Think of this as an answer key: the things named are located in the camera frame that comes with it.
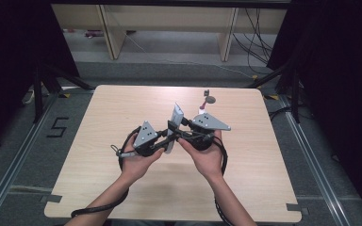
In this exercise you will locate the black curtain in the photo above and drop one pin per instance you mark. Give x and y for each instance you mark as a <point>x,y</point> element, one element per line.
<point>12,62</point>
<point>342,78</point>

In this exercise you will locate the round dark table grommet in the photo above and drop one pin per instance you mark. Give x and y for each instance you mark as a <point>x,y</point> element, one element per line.
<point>212,100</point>

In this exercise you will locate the grey tape piece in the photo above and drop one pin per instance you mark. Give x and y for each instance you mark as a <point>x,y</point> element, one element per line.
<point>295,207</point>
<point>52,198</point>

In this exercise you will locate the white toothpaste tube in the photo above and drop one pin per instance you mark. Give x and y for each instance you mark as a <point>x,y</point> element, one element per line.
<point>177,114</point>

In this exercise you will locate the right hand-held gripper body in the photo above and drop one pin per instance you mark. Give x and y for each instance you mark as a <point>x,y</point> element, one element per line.
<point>209,123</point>

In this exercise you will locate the person's right hand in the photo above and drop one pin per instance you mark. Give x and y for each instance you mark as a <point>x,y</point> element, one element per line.
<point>207,161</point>

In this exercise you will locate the black metal stand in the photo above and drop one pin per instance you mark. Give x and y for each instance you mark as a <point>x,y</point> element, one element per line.
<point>295,94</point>
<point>38,94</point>

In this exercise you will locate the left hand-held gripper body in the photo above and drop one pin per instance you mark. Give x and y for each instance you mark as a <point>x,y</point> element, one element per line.
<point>144,138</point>

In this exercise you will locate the aluminium floor rail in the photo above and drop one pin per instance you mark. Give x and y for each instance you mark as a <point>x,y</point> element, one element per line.
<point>19,157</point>
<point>314,163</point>

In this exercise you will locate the person's left hand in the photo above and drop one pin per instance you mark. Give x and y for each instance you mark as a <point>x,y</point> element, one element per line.
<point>136,166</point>

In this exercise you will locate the light wooden desk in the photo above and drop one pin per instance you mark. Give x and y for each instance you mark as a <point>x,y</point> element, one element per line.
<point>169,19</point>

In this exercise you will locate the white cup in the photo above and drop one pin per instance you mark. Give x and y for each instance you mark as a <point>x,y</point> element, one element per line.
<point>201,110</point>

